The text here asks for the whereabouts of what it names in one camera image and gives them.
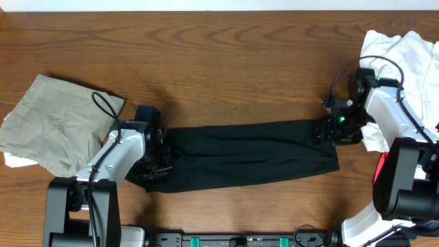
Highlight folded olive grey garment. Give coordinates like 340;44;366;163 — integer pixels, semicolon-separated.
1;75;124;177

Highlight right black cable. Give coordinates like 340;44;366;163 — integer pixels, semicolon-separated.
322;55;439;247

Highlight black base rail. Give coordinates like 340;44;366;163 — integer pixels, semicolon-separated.
142;222;415;247

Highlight crumpled white shirt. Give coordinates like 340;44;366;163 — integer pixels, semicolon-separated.
359;30;438;135

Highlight black t-shirt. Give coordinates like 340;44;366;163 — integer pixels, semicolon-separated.
126;120;340;193

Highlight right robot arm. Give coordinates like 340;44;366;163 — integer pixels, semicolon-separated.
313;68;438;246

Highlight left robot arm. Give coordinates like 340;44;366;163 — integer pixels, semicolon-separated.
43;106;174;247

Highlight white folded cloth under garment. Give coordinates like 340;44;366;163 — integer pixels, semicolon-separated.
4;152;38;168

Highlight left black cable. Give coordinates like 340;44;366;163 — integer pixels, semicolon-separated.
85;91;124;247

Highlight grey red-trimmed shorts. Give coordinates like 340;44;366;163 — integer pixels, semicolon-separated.
373;152;388;183

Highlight black cable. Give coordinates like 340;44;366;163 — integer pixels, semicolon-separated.
322;55;439;247
85;91;124;247

